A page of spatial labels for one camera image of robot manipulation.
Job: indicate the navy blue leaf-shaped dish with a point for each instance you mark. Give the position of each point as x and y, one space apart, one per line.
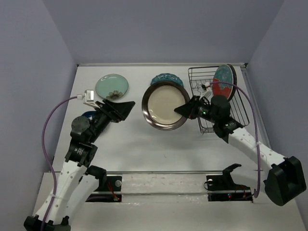
89 114

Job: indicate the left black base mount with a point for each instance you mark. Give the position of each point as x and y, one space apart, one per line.
108 192

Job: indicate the cream plate with metallic rim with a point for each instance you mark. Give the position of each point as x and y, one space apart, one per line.
158 104

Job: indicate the black wire dish rack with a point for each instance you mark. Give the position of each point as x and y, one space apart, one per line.
200 75

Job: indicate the red and teal floral plate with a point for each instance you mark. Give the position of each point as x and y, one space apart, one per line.
223 74

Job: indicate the dark teal speckled plate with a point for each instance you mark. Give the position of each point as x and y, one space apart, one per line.
234 81

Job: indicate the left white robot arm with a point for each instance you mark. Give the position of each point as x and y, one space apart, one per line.
78 178

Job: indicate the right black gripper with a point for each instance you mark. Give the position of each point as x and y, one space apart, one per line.
188 109

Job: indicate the light green round plate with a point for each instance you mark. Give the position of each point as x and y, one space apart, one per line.
111 86

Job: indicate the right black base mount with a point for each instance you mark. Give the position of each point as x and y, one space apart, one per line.
221 188

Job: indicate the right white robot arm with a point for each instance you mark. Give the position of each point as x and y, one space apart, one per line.
281 178

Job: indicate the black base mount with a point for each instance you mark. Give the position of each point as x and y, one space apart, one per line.
221 188
108 192

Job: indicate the teal scalloped edge plate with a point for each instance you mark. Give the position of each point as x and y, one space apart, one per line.
167 77

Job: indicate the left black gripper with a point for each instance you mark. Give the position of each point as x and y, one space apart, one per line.
119 111

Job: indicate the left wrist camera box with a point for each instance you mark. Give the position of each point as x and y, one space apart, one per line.
88 98

